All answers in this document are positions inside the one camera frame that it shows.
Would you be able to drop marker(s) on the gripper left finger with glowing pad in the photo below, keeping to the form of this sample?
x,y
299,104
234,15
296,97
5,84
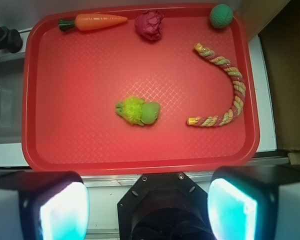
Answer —
x,y
44,205

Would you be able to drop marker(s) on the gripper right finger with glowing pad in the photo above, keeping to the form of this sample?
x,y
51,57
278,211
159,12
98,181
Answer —
x,y
255,202

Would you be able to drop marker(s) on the green rubber ball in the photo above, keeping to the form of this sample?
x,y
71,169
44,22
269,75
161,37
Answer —
x,y
221,16

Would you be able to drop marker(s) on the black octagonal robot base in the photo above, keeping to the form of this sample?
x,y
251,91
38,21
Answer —
x,y
164,206

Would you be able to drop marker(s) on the crumpled red paper ball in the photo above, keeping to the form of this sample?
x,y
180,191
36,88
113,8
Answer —
x,y
149,24

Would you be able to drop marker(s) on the grey toy sink basin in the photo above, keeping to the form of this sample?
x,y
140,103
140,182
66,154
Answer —
x,y
11,94

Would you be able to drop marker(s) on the green plush frog toy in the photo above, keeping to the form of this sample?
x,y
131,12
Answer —
x,y
137,111

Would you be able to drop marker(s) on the red plastic tray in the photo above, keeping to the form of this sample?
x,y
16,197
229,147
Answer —
x,y
73,80

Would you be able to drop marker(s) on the grey sink faucet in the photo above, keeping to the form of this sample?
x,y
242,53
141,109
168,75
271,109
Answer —
x,y
10,40

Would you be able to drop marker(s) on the orange toy carrot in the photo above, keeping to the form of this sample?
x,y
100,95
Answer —
x,y
91,21

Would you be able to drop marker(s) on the multicoloured twisted rope toy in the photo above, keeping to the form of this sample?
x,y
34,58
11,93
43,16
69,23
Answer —
x,y
239,89

